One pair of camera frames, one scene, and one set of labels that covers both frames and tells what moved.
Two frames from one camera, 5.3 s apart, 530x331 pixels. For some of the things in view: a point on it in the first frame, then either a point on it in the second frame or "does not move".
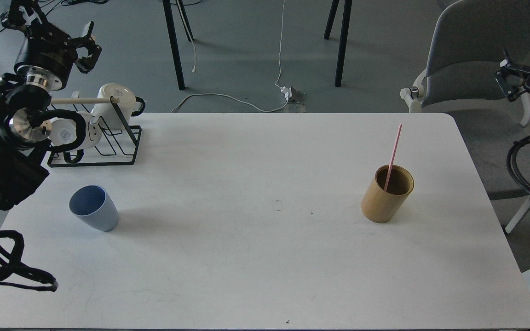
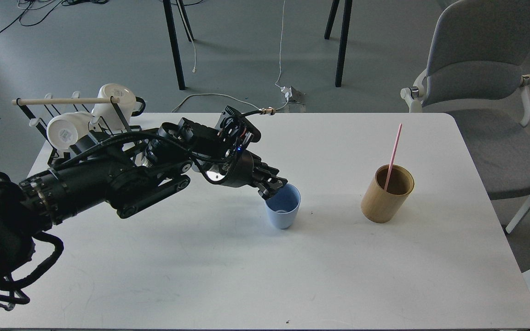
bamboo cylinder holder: [379, 206] does not move
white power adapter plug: [287, 91] does not move
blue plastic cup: [93, 205] -> [282, 209]
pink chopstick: [394, 156] does not move
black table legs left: [173, 40] does not move
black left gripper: [48, 54] -> [242, 169]
